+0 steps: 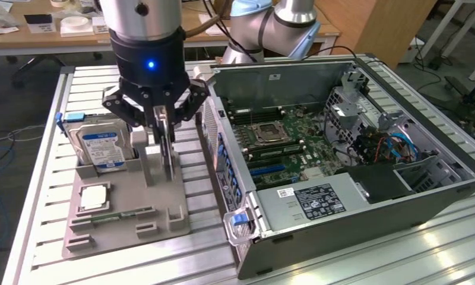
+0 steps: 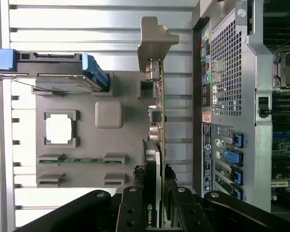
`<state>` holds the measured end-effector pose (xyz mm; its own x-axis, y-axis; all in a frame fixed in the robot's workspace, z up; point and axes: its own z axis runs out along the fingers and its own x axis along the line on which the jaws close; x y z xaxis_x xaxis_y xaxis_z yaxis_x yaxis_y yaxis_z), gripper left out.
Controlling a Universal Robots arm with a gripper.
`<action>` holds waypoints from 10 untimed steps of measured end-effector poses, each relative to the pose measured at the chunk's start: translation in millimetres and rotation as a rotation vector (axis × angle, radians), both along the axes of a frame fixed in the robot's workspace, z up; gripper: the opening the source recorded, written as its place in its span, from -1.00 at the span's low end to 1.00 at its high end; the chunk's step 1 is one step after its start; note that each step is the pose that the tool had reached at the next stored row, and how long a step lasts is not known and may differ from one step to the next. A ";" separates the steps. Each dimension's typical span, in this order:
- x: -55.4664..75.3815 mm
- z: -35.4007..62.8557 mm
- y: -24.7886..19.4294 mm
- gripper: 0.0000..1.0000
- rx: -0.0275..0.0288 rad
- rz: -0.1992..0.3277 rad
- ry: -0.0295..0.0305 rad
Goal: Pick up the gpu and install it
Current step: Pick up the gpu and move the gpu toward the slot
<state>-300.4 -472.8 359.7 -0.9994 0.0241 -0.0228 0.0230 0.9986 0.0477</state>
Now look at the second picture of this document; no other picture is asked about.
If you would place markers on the green RAM stick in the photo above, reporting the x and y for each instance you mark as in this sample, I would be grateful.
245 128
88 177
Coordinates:
87 160

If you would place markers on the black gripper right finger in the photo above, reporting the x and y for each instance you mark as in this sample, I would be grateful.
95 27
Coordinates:
188 212

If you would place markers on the hard disk with blue caddy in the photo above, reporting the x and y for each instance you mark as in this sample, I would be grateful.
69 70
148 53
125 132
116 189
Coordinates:
53 64

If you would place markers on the green motherboard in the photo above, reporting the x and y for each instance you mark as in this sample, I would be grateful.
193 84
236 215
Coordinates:
285 149

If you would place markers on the open grey PC case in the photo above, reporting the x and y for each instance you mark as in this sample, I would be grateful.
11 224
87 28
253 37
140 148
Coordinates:
227 72

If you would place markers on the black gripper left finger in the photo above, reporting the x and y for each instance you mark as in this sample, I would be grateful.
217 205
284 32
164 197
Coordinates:
130 210

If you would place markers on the black case lock slider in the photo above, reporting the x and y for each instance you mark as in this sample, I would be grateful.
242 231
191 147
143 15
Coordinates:
263 104

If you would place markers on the grey plastic parts rack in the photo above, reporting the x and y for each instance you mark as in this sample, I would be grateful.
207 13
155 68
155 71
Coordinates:
87 101

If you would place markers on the silver CPU chip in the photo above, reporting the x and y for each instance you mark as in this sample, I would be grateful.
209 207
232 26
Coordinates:
60 129

